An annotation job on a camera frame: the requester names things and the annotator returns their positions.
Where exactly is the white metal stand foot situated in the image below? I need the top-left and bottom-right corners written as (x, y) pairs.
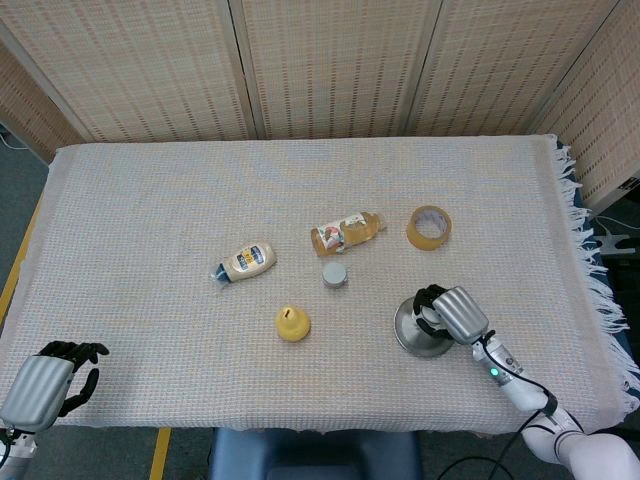
top-left (594, 232), bottom-right (634, 257)

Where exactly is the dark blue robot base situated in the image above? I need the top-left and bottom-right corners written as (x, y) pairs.
top-left (207, 427), bottom-right (422, 480)

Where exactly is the yellow packing tape roll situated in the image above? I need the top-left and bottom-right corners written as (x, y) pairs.
top-left (405, 204), bottom-right (453, 252)

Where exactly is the mayonnaise squeeze bottle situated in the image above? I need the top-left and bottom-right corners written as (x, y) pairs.
top-left (208, 241), bottom-right (278, 288)

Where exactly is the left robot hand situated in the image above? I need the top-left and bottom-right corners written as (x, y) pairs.
top-left (0, 340), bottom-right (110, 432)

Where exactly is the yellow pear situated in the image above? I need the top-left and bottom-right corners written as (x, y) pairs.
top-left (275, 306), bottom-right (312, 344)

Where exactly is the round metal plate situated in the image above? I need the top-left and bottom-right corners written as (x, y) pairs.
top-left (393, 298), bottom-right (456, 360)

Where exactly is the beige waffle tablecloth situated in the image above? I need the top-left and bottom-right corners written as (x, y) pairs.
top-left (0, 133), bottom-right (632, 442)

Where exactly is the small grey can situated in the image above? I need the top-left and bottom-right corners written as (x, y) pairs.
top-left (321, 261), bottom-right (351, 290)

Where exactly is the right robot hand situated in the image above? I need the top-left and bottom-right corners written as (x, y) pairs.
top-left (412, 284), bottom-right (490, 346)

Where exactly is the yellow juice bottle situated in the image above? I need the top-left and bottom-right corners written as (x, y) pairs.
top-left (310, 211), bottom-right (388, 259)

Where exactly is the woven folding screen panel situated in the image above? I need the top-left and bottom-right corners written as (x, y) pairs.
top-left (228, 0), bottom-right (446, 141)
top-left (404, 0), bottom-right (624, 137)
top-left (529, 0), bottom-right (640, 211)
top-left (0, 42), bottom-right (84, 166)
top-left (0, 0), bottom-right (259, 144)

